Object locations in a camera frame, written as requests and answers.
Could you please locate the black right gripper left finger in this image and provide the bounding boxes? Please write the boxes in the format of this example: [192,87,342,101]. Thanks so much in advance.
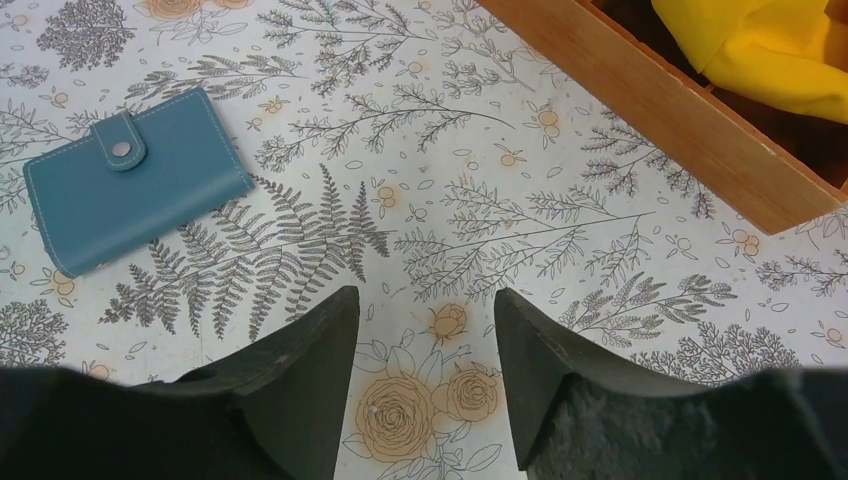
[138,286,360,479]

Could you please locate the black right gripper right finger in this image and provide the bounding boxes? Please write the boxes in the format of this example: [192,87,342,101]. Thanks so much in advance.
[494,289,781,479]

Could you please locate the floral table mat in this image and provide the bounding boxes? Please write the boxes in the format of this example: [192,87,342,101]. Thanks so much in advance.
[1,1,847,479]

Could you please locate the brown wooden tray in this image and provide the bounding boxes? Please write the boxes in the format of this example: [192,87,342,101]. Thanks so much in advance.
[485,1,847,235]

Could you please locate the yellow cloth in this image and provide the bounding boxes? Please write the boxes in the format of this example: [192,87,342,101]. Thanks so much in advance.
[651,0,847,124]

